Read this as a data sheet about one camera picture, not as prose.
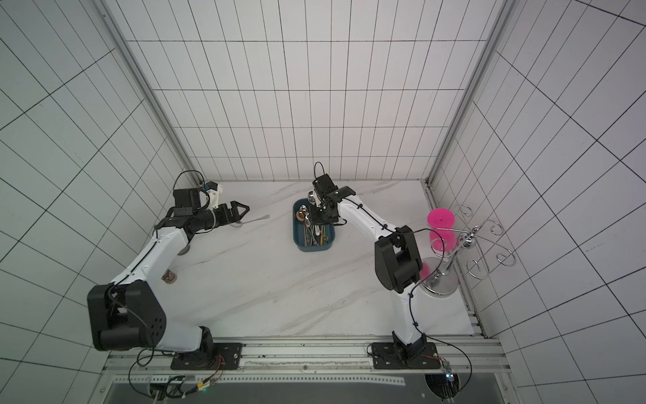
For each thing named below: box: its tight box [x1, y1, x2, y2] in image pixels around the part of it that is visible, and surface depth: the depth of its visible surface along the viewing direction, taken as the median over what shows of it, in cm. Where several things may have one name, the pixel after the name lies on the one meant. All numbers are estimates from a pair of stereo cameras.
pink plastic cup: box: [427, 207, 456, 253], surface depth 74 cm
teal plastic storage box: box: [292, 197, 335, 252], surface depth 100 cm
